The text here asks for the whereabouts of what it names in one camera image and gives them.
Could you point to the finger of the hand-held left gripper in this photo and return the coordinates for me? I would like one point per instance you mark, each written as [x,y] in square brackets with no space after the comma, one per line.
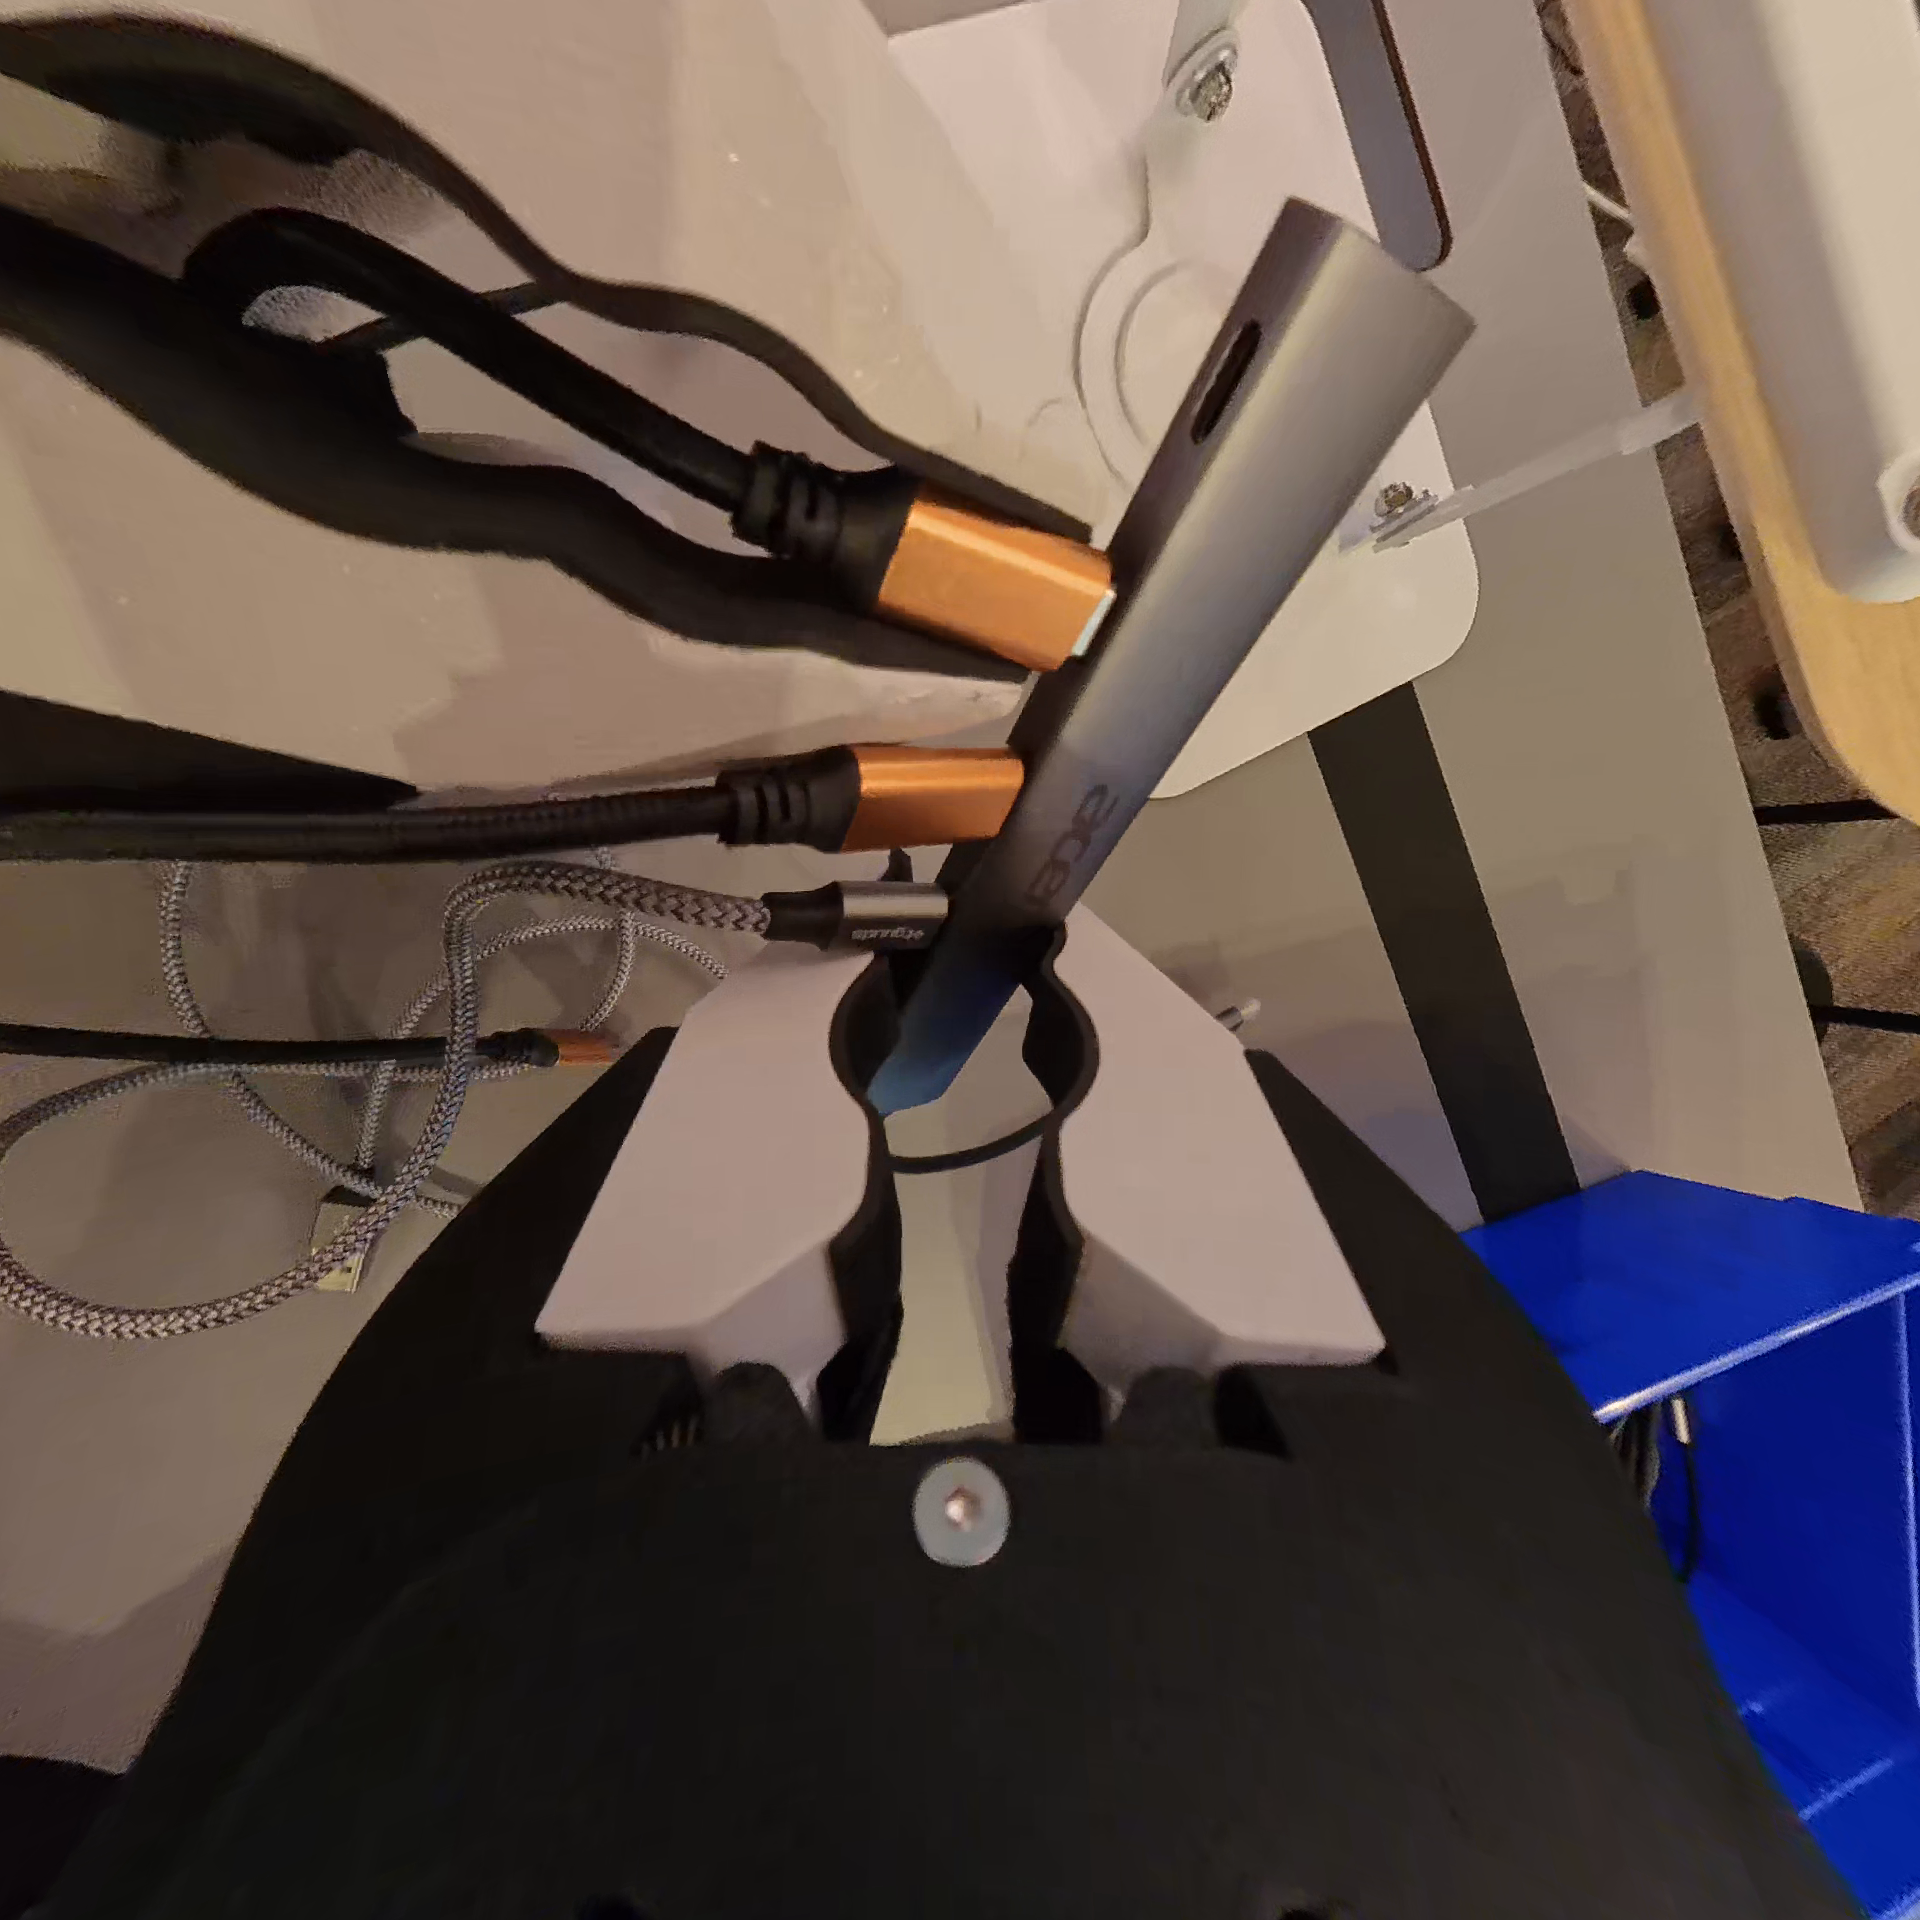
[450,632]
[690,181]

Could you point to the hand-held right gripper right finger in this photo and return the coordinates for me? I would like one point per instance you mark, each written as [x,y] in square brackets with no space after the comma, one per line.
[1230,1200]

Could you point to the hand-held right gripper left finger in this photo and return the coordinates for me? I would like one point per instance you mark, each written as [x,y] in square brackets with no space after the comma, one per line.
[706,1200]

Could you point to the grey usb hub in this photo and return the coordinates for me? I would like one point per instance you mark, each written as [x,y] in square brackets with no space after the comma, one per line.
[1259,452]

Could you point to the blue plastic bin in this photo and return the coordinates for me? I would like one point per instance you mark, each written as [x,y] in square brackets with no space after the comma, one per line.
[1741,1322]

